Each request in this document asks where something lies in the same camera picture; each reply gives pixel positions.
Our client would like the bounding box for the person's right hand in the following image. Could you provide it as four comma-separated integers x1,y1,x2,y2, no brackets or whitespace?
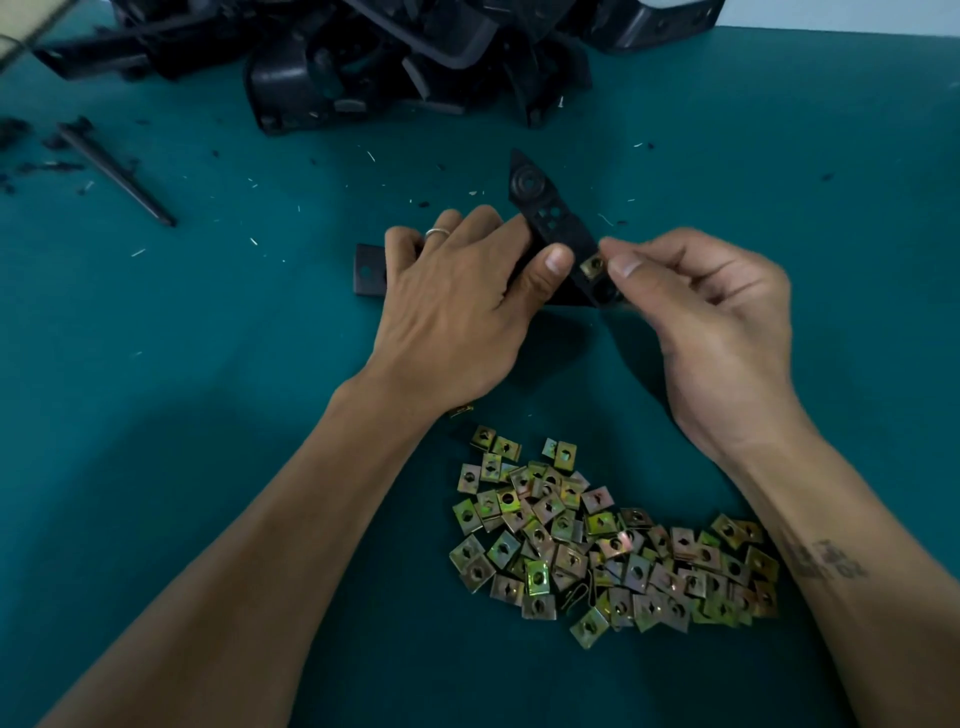
600,228,804,467

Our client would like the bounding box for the person's left hand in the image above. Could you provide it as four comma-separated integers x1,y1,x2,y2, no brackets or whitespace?
364,205,576,422

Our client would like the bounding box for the black plastic bracket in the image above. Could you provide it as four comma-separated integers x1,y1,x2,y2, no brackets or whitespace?
354,147,624,309

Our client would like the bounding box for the pile of brass clip nuts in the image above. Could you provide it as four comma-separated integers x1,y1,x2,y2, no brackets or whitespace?
447,424,782,650

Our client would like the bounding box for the pile of black plastic brackets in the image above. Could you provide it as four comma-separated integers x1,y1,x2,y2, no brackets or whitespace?
33,0,726,137

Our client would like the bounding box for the person's left forearm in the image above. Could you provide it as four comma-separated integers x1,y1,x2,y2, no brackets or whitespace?
42,375,452,728

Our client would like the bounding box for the person's right forearm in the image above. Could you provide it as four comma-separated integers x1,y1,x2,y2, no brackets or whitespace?
720,420,960,728

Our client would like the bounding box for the green table cloth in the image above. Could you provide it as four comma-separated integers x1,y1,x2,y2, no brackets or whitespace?
0,22,960,728

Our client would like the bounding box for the thin black plastic strip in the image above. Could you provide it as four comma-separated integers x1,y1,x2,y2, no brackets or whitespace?
52,117,179,228

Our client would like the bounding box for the brown cardboard piece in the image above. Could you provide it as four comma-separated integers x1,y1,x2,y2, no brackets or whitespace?
0,0,77,62

